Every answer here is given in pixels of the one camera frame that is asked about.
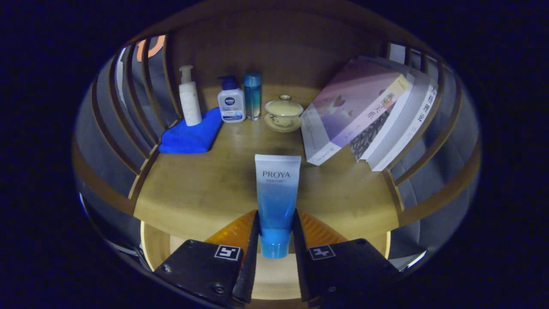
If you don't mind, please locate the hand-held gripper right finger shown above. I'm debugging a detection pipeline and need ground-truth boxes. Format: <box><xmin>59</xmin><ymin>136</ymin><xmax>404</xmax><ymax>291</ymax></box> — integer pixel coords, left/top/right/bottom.
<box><xmin>292</xmin><ymin>209</ymin><xmax>401</xmax><ymax>306</ymax></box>

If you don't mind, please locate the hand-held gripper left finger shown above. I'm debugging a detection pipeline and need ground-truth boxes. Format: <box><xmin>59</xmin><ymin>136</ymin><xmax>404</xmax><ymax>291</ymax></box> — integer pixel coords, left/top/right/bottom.
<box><xmin>154</xmin><ymin>209</ymin><xmax>261</xmax><ymax>306</ymax></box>

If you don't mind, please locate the blue and white cosmetic tube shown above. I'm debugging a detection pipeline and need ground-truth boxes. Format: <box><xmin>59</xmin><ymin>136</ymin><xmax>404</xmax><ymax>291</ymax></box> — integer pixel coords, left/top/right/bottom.
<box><xmin>255</xmin><ymin>154</ymin><xmax>302</xmax><ymax>259</ymax></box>

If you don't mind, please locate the wooden countertop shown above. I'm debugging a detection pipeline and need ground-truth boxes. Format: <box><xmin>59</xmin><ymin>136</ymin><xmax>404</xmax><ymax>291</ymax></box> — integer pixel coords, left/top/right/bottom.
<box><xmin>134</xmin><ymin>84</ymin><xmax>400</xmax><ymax>241</ymax></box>

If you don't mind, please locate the brown wooden cabinet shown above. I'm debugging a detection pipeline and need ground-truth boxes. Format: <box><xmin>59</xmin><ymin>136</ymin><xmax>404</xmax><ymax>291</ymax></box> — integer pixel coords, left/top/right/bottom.
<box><xmin>72</xmin><ymin>0</ymin><xmax>481</xmax><ymax>275</ymax></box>

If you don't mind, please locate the blue folded cloth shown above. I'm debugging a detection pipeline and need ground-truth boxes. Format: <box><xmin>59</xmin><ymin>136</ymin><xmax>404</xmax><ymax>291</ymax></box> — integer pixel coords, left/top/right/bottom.
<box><xmin>158</xmin><ymin>107</ymin><xmax>224</xmax><ymax>154</ymax></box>

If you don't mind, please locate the patterned cover white book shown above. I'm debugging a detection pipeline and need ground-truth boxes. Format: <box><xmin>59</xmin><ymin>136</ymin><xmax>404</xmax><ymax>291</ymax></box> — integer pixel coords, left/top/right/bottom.
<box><xmin>350</xmin><ymin>71</ymin><xmax>416</xmax><ymax>162</ymax></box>

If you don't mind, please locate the thick white book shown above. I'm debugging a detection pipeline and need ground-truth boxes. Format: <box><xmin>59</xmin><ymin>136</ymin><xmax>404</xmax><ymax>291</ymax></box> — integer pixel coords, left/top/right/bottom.
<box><xmin>365</xmin><ymin>56</ymin><xmax>439</xmax><ymax>172</ymax></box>

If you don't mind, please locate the purple cover book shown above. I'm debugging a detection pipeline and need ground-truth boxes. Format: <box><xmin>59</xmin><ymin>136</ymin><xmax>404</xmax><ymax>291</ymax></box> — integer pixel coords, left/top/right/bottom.
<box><xmin>300</xmin><ymin>59</ymin><xmax>411</xmax><ymax>166</ymax></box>

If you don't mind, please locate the white lotion bottle blue cap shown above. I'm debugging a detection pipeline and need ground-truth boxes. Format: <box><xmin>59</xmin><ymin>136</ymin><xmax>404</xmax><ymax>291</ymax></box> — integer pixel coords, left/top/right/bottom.
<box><xmin>217</xmin><ymin>76</ymin><xmax>247</xmax><ymax>124</ymax></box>

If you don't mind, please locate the beige lidded ceramic teacup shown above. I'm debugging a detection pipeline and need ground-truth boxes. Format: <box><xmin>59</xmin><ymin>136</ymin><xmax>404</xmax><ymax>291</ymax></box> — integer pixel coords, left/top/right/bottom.
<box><xmin>263</xmin><ymin>95</ymin><xmax>304</xmax><ymax>133</ymax></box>

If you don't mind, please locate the white pump bottle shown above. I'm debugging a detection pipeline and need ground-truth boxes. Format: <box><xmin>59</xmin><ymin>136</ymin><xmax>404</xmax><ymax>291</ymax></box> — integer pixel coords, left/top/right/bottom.
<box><xmin>178</xmin><ymin>65</ymin><xmax>203</xmax><ymax>127</ymax></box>

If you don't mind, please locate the teal glass bottle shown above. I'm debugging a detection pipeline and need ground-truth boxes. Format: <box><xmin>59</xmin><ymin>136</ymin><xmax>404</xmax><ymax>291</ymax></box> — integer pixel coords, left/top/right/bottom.
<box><xmin>244</xmin><ymin>72</ymin><xmax>262</xmax><ymax>121</ymax></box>

